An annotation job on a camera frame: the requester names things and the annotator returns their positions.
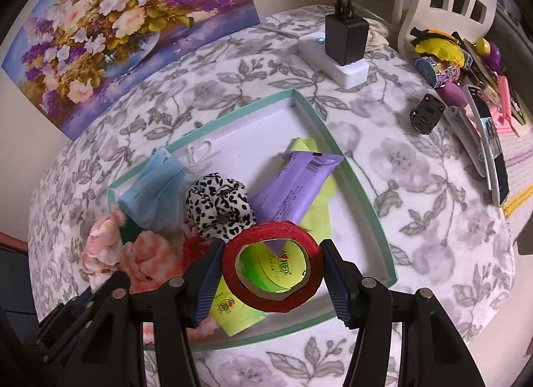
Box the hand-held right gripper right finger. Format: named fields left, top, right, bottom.
left=318, top=239, right=486, bottom=387

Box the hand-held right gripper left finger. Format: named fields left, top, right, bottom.
left=56, top=239, right=226, bottom=387

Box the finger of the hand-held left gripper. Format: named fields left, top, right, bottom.
left=35, top=289, right=101, bottom=365

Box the red pipe cleaner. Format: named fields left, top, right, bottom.
left=181, top=222, right=213, bottom=263

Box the green tissue pack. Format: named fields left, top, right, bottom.
left=208, top=276, right=267, bottom=337

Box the red tape roll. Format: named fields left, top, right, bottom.
left=221, top=222, right=324, bottom=313

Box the pink striped fluffy towel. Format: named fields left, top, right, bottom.
left=123, top=229, right=188, bottom=294

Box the lime green cloth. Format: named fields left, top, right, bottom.
left=287, top=137, right=338, bottom=248

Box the leopard print scrunchie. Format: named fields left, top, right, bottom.
left=185, top=173, right=257, bottom=242

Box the pink floral cloth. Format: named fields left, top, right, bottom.
left=81, top=208, right=128, bottom=288

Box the blue face mask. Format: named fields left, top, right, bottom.
left=117, top=141, right=215, bottom=231

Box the purple wipes packet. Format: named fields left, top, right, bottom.
left=250, top=152, right=346, bottom=258

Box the white box with teal rim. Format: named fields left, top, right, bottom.
left=108, top=88, right=398, bottom=350

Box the purple soft item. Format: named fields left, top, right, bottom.
left=439, top=81, right=469, bottom=109

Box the yellow soft item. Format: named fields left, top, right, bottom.
left=414, top=28, right=465, bottom=68

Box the dark cabinet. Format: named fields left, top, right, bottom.
left=0, top=231, right=42, bottom=387

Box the black plug adapter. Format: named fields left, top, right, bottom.
left=409, top=93, right=447, bottom=136

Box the yellow zipper strip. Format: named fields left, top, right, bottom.
left=502, top=185, right=533, bottom=219

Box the black and white flat case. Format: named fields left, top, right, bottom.
left=462, top=84, right=511, bottom=204

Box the white power strip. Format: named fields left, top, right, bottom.
left=297, top=34, right=369, bottom=90

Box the colourful tape roll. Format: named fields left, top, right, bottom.
left=414, top=56, right=461, bottom=89

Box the black charger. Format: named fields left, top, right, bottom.
left=325, top=4, right=370, bottom=66

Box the pink clip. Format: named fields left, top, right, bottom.
left=491, top=75, right=525, bottom=134

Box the white lace cloth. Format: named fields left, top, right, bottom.
left=366, top=18, right=390, bottom=52

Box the flower painting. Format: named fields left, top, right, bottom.
left=0, top=0, right=261, bottom=141

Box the purple and yellow toy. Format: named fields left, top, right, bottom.
left=475, top=37, right=504, bottom=71

